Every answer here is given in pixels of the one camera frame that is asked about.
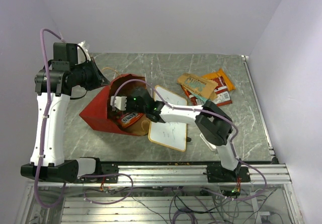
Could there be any red brown paper bag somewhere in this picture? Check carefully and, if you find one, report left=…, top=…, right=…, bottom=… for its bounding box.
left=79, top=73, right=150, bottom=136

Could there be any brown teal chips bag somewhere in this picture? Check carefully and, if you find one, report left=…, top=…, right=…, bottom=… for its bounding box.
left=177, top=73, right=218, bottom=100

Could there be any orange honey snack bag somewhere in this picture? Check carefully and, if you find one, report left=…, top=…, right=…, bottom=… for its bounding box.
left=202, top=68, right=235, bottom=91

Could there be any red Doritos bag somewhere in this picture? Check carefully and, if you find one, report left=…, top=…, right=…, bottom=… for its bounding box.
left=181, top=86, right=232, bottom=106

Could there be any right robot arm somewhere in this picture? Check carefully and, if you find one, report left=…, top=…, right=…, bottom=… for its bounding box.
left=125, top=87, right=241, bottom=182

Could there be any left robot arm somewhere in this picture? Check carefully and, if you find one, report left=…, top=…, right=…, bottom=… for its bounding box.
left=21, top=42, right=109, bottom=183

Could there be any orange Fox's candy bag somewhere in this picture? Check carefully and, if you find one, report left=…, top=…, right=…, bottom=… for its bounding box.
left=116, top=112, right=143, bottom=128

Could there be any yellow framed whiteboard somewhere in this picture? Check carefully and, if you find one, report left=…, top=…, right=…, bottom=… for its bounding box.
left=148, top=85, right=188, bottom=152

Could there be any white whiteboard eraser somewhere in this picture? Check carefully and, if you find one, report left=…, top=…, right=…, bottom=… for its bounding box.
left=200, top=133, right=216, bottom=152

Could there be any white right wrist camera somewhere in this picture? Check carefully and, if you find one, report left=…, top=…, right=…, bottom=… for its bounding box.
left=110, top=96, right=127, bottom=111

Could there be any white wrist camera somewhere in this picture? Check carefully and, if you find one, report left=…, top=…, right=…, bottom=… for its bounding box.
left=110, top=96, right=127, bottom=111
left=77, top=40, right=91, bottom=63

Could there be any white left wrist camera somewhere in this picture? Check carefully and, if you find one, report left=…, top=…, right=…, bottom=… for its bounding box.
left=77, top=40, right=91, bottom=63

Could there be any aluminium mounting rail frame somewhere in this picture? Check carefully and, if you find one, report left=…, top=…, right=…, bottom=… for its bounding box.
left=18, top=53, right=304, bottom=223

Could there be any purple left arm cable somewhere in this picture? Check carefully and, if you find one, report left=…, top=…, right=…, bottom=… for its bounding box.
left=34, top=28, right=134, bottom=208

